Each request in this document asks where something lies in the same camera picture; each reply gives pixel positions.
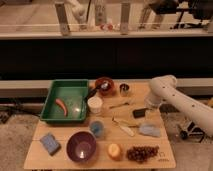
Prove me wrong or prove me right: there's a black eraser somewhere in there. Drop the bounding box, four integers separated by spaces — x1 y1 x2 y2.
133 108 146 118

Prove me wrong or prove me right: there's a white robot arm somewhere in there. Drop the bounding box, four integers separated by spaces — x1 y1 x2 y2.
144 75 213 137

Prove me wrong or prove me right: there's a green plastic tray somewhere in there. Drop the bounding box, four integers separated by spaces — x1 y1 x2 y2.
40 79 89 124

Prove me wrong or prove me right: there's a metal fork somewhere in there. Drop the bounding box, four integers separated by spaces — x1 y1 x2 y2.
109 102 131 109

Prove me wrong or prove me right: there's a light blue cloth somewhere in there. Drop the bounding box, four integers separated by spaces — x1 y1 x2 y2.
139 123 161 137

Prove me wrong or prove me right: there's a wooden spatula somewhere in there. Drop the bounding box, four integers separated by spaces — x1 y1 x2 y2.
112 117 139 137

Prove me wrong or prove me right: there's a red bowl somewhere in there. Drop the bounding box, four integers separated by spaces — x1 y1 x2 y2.
95 77 115 96

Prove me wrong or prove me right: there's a black ladle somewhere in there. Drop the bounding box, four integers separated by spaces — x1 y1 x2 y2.
84 82 109 102

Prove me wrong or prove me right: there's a bunch of dark grapes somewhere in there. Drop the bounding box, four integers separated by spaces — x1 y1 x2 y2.
126 146 159 163

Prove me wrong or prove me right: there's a white cup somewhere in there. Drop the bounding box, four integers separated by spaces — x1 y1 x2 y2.
87 96 103 114

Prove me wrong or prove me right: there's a blue glass cup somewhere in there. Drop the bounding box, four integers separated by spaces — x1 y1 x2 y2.
89 121 104 138

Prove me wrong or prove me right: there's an orange fruit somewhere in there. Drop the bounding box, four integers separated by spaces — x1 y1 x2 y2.
107 143 122 160

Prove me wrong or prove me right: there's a purple bowl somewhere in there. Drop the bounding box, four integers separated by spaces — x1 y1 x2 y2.
66 131 97 163

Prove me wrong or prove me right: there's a red chili pepper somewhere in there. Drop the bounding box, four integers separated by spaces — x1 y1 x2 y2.
55 98 68 116

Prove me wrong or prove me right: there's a blue sponge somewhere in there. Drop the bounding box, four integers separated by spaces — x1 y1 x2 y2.
40 133 61 156

